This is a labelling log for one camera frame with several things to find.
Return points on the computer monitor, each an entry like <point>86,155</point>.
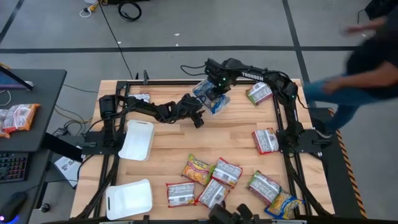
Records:
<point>9,81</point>

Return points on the red ramen noodle pack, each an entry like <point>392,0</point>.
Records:
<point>227,172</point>
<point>265,140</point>
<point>181,194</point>
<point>213,193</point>

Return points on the black frame clamp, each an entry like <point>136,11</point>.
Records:
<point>145,76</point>

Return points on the blue ramen noodle pack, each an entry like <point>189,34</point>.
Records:
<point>140,97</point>
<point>200,88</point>
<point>220,104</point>
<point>284,204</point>

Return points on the green ramen noodle pack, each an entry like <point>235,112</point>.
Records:
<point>259,92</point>
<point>264,186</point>

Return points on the black side desk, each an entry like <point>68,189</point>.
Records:
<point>46,93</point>

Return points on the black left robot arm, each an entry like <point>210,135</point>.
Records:
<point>146,107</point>

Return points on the white printed paper sheet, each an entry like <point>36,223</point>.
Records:
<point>69,168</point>

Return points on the orange ramen noodle pack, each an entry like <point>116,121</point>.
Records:
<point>21,115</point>
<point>2,123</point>

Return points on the person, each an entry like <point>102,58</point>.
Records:
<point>373,59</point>

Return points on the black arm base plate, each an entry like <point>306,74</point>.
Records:
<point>311,141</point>
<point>93,143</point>

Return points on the white plastic bin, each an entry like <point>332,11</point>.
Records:
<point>136,140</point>
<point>196,92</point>
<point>129,199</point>

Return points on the black equipment box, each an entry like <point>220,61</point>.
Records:
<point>377,7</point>

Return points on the black computer mouse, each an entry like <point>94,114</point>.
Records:
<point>12,205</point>

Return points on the black backlit keyboard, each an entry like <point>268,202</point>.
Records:
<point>12,166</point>

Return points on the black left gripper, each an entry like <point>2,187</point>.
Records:
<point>190,107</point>

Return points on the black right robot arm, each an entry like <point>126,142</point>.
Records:
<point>273,79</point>

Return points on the black power strip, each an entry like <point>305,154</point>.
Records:
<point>60,132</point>

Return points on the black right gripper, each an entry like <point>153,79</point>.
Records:
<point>214,92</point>

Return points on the yellow ramen noodle pack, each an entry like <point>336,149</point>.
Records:
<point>197,169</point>

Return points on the black hazard-striped floor platform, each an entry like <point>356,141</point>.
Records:
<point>339,180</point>

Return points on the black aluminium table frame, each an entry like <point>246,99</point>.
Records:
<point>174,82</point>

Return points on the black caster wheel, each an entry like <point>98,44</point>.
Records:
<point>45,207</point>

